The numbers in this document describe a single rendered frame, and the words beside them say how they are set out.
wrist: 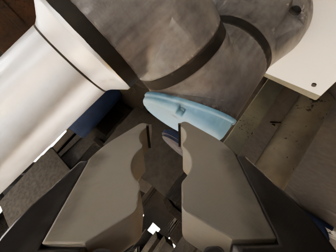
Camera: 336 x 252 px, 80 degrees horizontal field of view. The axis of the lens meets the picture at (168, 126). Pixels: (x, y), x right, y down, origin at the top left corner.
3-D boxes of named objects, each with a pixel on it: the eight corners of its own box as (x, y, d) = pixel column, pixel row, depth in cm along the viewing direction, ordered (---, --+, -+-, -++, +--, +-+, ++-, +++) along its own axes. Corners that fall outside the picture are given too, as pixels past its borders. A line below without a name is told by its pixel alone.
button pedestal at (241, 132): (309, 77, 75) (216, 221, 62) (279, 104, 97) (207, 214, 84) (269, 56, 79) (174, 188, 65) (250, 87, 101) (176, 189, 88)
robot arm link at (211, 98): (214, 85, 38) (173, 143, 35) (174, 22, 31) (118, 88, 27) (279, 87, 29) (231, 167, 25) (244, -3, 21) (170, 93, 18)
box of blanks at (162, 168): (209, 137, 209) (163, 200, 192) (215, 161, 279) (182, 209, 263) (141, 98, 259) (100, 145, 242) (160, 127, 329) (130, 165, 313)
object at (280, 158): (343, 99, 73) (271, 224, 62) (321, 112, 84) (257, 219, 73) (311, 82, 76) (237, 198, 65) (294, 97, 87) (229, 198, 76)
